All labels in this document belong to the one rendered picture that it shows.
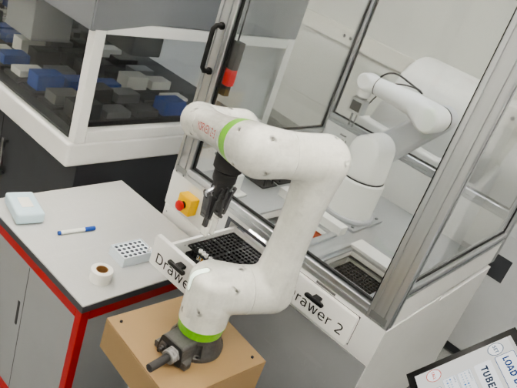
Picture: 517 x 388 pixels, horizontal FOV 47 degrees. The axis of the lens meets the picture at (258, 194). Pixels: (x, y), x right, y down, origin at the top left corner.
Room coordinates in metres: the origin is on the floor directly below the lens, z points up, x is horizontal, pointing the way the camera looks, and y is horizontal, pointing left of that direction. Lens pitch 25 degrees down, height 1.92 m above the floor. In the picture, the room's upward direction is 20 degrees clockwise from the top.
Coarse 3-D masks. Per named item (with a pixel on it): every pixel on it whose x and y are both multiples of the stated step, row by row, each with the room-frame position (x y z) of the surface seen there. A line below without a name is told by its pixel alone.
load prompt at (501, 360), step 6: (504, 354) 1.26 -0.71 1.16; (510, 354) 1.25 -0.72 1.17; (498, 360) 1.25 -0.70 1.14; (504, 360) 1.24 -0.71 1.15; (510, 360) 1.23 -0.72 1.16; (516, 360) 1.23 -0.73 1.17; (504, 366) 1.22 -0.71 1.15; (510, 366) 1.22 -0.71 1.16; (516, 366) 1.21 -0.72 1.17; (504, 372) 1.21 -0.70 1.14; (510, 372) 1.20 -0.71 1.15; (516, 372) 1.19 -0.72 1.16; (504, 378) 1.19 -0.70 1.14; (510, 378) 1.18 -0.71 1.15; (516, 378) 1.18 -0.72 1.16; (510, 384) 1.17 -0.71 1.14; (516, 384) 1.16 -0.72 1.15
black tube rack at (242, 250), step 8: (232, 232) 1.84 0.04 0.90; (208, 240) 1.73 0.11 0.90; (216, 240) 1.75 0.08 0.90; (224, 240) 1.77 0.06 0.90; (232, 240) 1.79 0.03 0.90; (240, 240) 1.81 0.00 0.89; (200, 248) 1.67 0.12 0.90; (208, 248) 1.68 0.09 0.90; (216, 248) 1.71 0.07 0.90; (224, 248) 1.72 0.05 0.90; (232, 248) 1.74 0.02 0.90; (240, 248) 1.75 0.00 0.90; (248, 248) 1.77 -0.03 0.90; (192, 256) 1.65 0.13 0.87; (208, 256) 1.69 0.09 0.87; (216, 256) 1.65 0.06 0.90; (224, 256) 1.67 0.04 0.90; (232, 256) 1.69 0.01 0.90; (240, 256) 1.70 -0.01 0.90; (248, 256) 1.72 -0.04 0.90; (256, 256) 1.74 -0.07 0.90
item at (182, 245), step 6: (228, 228) 1.87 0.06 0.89; (234, 228) 1.89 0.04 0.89; (216, 234) 1.81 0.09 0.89; (222, 234) 1.84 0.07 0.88; (240, 234) 1.87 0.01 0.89; (180, 240) 1.68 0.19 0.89; (186, 240) 1.69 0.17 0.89; (192, 240) 1.72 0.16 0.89; (198, 240) 1.74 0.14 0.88; (210, 240) 1.79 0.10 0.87; (246, 240) 1.85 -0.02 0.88; (252, 240) 1.84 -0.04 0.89; (180, 246) 1.67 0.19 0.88; (186, 246) 1.70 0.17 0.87; (252, 246) 1.83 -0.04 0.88; (258, 246) 1.82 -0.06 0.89
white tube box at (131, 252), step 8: (136, 240) 1.74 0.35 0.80; (112, 248) 1.65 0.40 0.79; (120, 248) 1.67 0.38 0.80; (128, 248) 1.69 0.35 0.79; (136, 248) 1.70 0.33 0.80; (144, 248) 1.72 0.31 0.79; (112, 256) 1.65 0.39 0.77; (120, 256) 1.63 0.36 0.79; (128, 256) 1.64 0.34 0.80; (136, 256) 1.65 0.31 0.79; (144, 256) 1.68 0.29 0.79; (120, 264) 1.62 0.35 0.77; (128, 264) 1.63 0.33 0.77
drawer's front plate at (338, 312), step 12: (300, 276) 1.67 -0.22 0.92; (300, 288) 1.66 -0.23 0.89; (312, 288) 1.64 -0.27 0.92; (300, 300) 1.65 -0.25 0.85; (324, 300) 1.61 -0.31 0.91; (336, 300) 1.60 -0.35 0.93; (324, 312) 1.60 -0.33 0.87; (336, 312) 1.58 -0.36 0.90; (348, 312) 1.56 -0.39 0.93; (324, 324) 1.59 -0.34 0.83; (336, 324) 1.57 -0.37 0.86; (348, 324) 1.55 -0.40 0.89; (336, 336) 1.56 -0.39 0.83; (348, 336) 1.54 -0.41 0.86
